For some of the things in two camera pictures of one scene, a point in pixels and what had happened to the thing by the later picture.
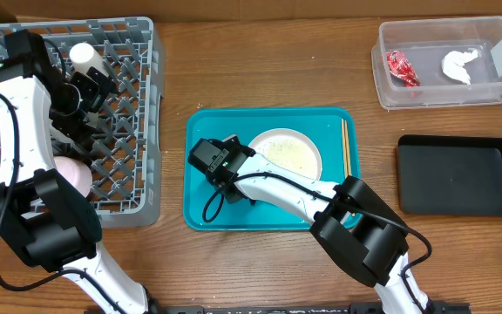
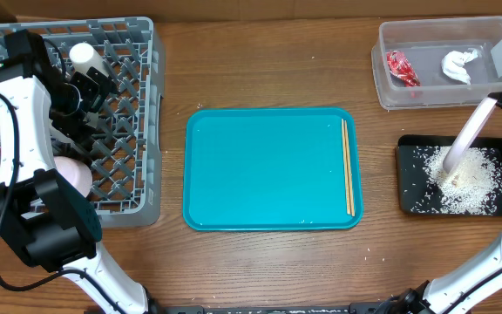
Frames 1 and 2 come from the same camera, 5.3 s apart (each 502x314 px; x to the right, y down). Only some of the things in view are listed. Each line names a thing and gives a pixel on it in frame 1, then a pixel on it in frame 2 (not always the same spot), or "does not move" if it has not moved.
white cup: [83, 56] does not move
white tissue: [452, 64] does not move
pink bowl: [75, 174] does not move
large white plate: [290, 150] → [467, 134]
